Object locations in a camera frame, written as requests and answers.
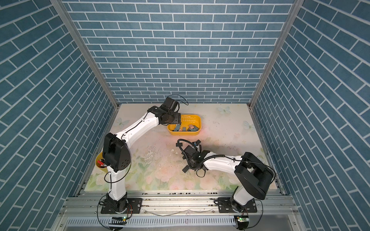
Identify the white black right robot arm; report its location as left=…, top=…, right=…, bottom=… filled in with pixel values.
left=180, top=145, right=276, bottom=206

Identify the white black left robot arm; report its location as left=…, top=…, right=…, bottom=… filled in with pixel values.
left=102, top=97, right=181, bottom=213

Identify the yellow plastic storage box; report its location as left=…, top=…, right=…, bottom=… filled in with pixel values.
left=167, top=114, right=202, bottom=136

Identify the right electronics board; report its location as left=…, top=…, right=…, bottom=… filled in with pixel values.
left=234, top=216, right=250, bottom=231

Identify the electronics board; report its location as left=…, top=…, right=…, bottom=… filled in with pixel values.
left=108, top=217, right=127, bottom=229
left=234, top=216, right=250, bottom=231

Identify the yellow cup of pens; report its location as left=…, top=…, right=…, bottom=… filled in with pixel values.
left=95, top=152, right=108, bottom=173

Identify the left electronics board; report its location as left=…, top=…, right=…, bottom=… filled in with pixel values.
left=108, top=217, right=127, bottom=229

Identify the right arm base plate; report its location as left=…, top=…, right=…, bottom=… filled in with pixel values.
left=214, top=197, right=257, bottom=213

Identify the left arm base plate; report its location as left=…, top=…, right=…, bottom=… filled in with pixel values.
left=99, top=197, right=143, bottom=215

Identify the aluminium mounting rail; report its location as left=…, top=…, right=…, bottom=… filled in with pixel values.
left=59, top=189, right=298, bottom=217

